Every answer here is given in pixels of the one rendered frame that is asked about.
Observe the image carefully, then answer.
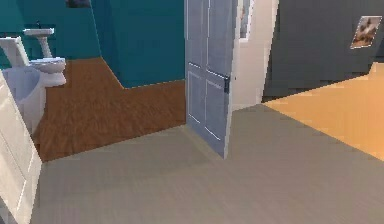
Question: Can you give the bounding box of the grey-blue panelled room door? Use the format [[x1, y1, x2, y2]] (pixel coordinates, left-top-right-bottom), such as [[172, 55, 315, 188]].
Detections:
[[184, 0, 239, 160]]

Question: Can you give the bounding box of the white toilet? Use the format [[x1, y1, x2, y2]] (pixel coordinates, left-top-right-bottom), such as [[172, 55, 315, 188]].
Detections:
[[0, 35, 67, 88]]

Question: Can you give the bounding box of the white bathtub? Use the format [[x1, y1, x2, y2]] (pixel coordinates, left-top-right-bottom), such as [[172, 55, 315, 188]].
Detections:
[[2, 65, 47, 136]]

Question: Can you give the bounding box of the white panelled room door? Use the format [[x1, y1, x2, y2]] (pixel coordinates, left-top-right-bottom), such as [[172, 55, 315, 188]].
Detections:
[[0, 70, 43, 224]]

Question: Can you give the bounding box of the dark framed wall picture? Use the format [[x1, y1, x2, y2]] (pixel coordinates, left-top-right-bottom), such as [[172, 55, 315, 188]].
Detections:
[[65, 0, 92, 9]]

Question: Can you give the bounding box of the white pedestal sink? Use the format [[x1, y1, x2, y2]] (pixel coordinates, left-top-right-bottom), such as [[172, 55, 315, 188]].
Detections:
[[23, 27, 55, 59]]

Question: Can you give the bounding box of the framed brown wall picture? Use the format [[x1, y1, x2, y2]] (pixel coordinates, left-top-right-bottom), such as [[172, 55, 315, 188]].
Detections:
[[349, 15, 383, 50]]

